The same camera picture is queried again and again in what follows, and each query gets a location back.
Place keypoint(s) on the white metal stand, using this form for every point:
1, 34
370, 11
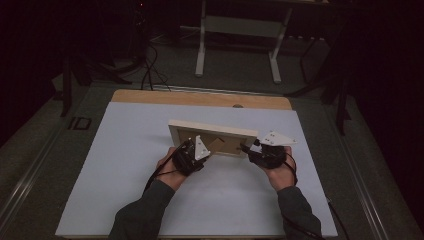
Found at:
240, 26

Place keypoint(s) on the black metal stand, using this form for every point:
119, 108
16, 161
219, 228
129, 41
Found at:
341, 100
66, 90

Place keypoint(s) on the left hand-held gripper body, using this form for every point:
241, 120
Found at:
186, 160

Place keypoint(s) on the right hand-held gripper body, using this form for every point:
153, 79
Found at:
271, 156

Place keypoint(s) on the person's right hand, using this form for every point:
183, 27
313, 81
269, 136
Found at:
281, 176

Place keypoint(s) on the person's left hand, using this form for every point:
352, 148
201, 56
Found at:
171, 176

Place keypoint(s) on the aluminium floor rail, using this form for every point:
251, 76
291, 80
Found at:
363, 186
23, 183

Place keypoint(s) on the wooden picture frame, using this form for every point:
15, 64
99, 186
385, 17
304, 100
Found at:
213, 128

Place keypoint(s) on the white table mat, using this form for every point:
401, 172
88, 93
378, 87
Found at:
216, 206

